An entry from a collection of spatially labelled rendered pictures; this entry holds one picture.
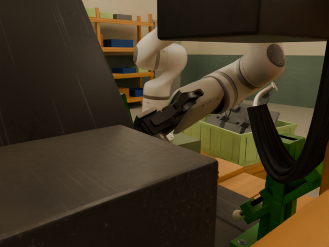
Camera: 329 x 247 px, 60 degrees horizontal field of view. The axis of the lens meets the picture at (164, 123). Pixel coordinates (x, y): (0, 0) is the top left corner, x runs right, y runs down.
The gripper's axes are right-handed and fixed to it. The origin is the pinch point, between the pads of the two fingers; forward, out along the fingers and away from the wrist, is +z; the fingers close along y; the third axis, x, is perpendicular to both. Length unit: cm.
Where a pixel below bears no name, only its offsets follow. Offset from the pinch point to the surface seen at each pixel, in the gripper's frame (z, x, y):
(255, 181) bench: -47, 23, -44
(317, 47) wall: -667, -74, -297
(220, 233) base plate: -12.0, 24.1, -26.0
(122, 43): -320, -343, -409
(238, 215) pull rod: -16.3, 23.4, -21.0
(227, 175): -41, 15, -47
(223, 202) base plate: -24.3, 19.9, -34.8
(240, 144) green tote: -70, 8, -62
